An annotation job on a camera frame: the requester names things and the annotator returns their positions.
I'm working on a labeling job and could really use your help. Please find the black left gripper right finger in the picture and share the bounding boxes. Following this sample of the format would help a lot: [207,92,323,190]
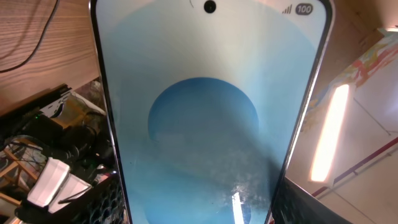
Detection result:
[272,177,351,224]

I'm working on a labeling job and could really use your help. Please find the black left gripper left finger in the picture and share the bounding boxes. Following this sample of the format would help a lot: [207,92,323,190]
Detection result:
[55,175,126,224]

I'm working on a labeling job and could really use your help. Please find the blue screen smartphone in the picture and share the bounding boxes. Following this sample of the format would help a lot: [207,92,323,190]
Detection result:
[89,0,333,223]

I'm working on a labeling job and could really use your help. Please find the black charging cable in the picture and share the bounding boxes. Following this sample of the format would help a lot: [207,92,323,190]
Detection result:
[0,0,60,74]

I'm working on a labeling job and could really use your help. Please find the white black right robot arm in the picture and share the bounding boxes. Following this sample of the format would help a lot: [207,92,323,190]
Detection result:
[1,84,116,176]

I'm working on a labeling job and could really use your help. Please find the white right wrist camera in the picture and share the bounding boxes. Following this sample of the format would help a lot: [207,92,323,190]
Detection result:
[27,157,91,213]

